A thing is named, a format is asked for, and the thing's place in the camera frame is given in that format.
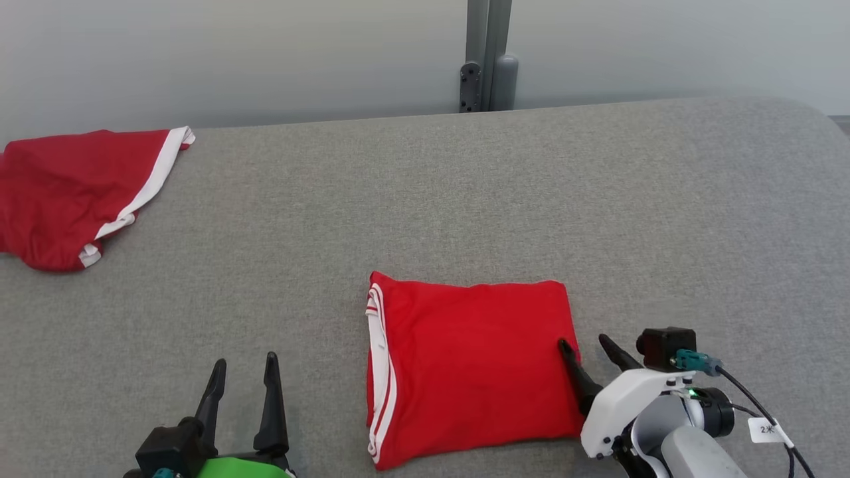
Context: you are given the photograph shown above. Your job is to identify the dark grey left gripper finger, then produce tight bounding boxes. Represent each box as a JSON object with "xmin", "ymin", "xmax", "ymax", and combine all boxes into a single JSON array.
[
  {"xmin": 253, "ymin": 352, "xmax": 290, "ymax": 456},
  {"xmin": 194, "ymin": 358, "xmax": 228, "ymax": 440}
]

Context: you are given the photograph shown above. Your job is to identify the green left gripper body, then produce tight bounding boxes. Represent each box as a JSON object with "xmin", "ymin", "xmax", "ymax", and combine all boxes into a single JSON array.
[{"xmin": 178, "ymin": 417, "xmax": 298, "ymax": 478}]

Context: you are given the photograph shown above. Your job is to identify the white cable label tag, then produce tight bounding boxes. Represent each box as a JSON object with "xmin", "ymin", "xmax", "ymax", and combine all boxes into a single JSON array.
[{"xmin": 748, "ymin": 416, "xmax": 796, "ymax": 447}]

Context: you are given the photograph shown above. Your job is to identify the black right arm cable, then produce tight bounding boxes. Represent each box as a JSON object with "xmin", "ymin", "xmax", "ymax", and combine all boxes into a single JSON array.
[{"xmin": 716, "ymin": 365, "xmax": 817, "ymax": 478}]

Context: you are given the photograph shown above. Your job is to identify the red shorts with white band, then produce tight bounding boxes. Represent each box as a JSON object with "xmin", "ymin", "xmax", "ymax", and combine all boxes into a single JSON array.
[{"xmin": 0, "ymin": 125, "xmax": 197, "ymax": 274}]

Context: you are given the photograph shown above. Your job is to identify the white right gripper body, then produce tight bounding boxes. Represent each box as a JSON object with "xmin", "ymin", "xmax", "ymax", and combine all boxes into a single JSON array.
[{"xmin": 579, "ymin": 367, "xmax": 699, "ymax": 478}]

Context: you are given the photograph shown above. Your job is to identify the teal right camera connector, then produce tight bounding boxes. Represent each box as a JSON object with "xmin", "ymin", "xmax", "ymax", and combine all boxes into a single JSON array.
[{"xmin": 670, "ymin": 349, "xmax": 725, "ymax": 378}]

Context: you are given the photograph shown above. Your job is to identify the grey metal wall post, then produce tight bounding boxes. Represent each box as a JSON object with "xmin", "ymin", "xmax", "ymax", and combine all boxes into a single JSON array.
[{"xmin": 465, "ymin": 0, "xmax": 513, "ymax": 112}]

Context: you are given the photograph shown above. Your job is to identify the grey cylindrical post cap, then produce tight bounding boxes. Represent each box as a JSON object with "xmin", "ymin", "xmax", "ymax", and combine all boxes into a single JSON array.
[{"xmin": 491, "ymin": 54, "xmax": 519, "ymax": 112}]

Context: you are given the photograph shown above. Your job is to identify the red jersey with lettering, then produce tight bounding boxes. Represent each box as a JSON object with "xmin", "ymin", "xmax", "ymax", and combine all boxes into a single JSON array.
[{"xmin": 365, "ymin": 270, "xmax": 589, "ymax": 471}]

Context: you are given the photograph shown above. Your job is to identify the dark grey hinge bracket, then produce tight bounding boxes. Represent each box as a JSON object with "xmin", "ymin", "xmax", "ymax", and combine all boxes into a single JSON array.
[{"xmin": 459, "ymin": 60, "xmax": 483, "ymax": 114}]

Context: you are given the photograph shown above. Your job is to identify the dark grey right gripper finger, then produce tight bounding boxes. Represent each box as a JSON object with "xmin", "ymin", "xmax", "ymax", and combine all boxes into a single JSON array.
[
  {"xmin": 557, "ymin": 338, "xmax": 604, "ymax": 417},
  {"xmin": 597, "ymin": 333, "xmax": 644, "ymax": 372}
]

